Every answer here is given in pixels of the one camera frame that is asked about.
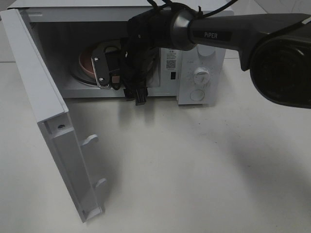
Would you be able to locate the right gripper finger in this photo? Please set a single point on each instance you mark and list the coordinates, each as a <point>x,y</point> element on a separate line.
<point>129,94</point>
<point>141,95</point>

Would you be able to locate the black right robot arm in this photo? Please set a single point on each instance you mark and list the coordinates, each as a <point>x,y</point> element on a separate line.
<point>274,48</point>

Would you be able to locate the round door release button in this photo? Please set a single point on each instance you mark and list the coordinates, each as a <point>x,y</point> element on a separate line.
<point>197,95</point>

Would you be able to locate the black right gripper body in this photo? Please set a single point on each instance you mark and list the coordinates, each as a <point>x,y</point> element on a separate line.
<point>131,69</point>

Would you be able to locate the white microwave door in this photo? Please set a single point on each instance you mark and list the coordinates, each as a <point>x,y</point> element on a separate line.
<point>52,114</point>

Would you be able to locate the upper white power knob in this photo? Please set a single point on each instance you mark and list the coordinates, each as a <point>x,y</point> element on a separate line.
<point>205,51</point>

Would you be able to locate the white warning label sticker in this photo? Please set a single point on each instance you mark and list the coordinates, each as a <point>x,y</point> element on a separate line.
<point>171,59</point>

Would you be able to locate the white microwave oven body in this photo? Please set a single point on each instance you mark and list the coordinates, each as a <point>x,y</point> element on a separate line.
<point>62,43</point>

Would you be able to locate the pink round plate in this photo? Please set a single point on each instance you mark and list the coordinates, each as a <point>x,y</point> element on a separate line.
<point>85,62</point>

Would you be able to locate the white timer knob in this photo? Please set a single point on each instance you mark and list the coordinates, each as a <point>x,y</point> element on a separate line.
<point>201,76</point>

